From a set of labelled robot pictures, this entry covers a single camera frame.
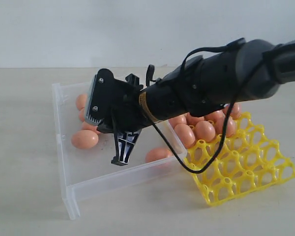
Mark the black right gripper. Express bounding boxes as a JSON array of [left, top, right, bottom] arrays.
[[98, 74, 152, 166]]

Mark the clear plastic tray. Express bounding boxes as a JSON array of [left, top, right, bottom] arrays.
[[52, 82, 181, 220]]

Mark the yellow plastic egg tray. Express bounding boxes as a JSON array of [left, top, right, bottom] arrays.
[[192, 112, 295, 206]]

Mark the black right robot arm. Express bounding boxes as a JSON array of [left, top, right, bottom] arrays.
[[93, 38, 295, 166]]

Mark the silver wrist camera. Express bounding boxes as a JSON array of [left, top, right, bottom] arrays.
[[85, 68, 131, 126]]

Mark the black camera cable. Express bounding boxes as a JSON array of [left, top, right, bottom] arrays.
[[145, 38, 273, 175]]

